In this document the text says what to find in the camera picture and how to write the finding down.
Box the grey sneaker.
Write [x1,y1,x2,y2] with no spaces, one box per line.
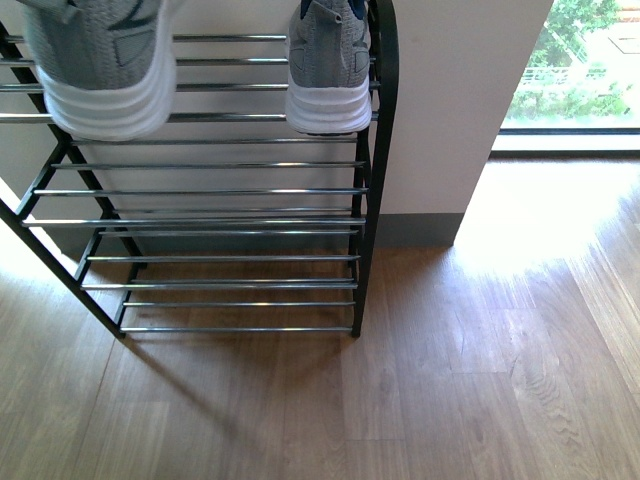
[285,0,372,135]
[22,0,181,141]

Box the black metal shoe rack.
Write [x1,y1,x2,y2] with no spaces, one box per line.
[1,1,399,337]

